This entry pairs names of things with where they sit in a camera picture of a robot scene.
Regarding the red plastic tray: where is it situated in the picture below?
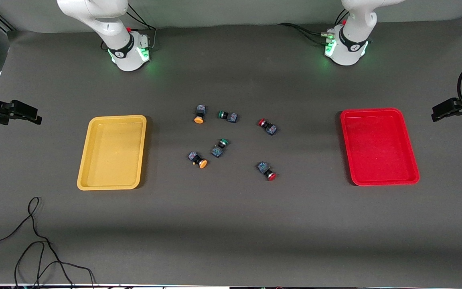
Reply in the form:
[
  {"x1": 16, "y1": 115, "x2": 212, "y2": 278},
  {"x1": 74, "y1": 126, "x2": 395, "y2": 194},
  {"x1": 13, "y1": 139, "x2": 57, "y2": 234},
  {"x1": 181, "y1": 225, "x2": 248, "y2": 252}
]
[{"x1": 340, "y1": 108, "x2": 421, "y2": 187}]

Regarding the yellow mushroom push button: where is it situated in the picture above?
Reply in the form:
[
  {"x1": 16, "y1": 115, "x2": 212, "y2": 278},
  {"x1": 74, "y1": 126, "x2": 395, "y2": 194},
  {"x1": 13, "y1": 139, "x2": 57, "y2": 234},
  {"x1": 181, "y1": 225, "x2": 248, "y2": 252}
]
[
  {"x1": 193, "y1": 104, "x2": 208, "y2": 124},
  {"x1": 187, "y1": 151, "x2": 209, "y2": 169}
]

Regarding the aluminium frame rail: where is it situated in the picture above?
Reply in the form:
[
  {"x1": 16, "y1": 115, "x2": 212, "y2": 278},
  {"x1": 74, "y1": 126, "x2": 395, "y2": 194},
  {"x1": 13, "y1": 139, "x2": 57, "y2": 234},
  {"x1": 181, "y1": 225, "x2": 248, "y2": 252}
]
[{"x1": 0, "y1": 6, "x2": 17, "y2": 33}]

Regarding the thin black loose cable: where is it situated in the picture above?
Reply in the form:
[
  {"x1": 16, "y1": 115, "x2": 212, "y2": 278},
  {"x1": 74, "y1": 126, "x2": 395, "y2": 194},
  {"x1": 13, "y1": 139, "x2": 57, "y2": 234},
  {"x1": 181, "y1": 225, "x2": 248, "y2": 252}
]
[{"x1": 0, "y1": 196, "x2": 96, "y2": 289}]

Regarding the green mushroom push button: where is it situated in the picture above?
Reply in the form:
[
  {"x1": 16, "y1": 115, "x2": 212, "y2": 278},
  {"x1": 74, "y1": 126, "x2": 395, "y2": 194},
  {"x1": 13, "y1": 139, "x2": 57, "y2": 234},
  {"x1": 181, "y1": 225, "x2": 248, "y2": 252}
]
[
  {"x1": 211, "y1": 138, "x2": 230, "y2": 158},
  {"x1": 218, "y1": 110, "x2": 239, "y2": 124}
]

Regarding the black arm base cable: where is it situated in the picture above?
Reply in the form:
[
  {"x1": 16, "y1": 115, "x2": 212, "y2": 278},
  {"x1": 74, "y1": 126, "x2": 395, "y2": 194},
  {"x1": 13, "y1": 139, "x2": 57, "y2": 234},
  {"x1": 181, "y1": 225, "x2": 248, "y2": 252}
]
[
  {"x1": 277, "y1": 22, "x2": 334, "y2": 45},
  {"x1": 126, "y1": 3, "x2": 158, "y2": 51}
]

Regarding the black left arm base cable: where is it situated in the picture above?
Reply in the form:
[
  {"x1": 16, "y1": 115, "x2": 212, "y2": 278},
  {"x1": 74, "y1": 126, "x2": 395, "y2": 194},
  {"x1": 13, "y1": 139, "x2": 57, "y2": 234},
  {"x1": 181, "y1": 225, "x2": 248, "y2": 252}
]
[{"x1": 277, "y1": 22, "x2": 334, "y2": 45}]

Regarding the red mushroom push button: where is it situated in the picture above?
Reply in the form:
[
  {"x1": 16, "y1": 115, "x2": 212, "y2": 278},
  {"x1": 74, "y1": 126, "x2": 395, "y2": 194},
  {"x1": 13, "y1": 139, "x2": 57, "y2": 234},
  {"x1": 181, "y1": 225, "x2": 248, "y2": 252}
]
[
  {"x1": 257, "y1": 118, "x2": 278, "y2": 136},
  {"x1": 257, "y1": 161, "x2": 277, "y2": 181}
]

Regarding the black right arm base cable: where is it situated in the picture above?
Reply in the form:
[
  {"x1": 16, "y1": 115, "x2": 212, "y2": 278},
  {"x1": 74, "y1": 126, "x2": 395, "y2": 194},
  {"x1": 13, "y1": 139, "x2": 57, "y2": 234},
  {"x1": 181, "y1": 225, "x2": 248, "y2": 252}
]
[{"x1": 126, "y1": 3, "x2": 158, "y2": 51}]

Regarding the dark grey table mat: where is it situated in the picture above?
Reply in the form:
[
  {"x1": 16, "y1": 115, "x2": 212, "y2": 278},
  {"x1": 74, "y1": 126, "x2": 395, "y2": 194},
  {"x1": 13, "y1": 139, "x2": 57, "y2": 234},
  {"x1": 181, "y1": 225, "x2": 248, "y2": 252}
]
[{"x1": 0, "y1": 14, "x2": 462, "y2": 288}]

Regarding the yellow plastic tray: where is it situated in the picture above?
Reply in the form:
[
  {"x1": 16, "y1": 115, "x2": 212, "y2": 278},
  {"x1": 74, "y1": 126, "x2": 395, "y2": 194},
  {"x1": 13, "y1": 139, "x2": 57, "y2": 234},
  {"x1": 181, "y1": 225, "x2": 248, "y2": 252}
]
[{"x1": 77, "y1": 115, "x2": 148, "y2": 191}]

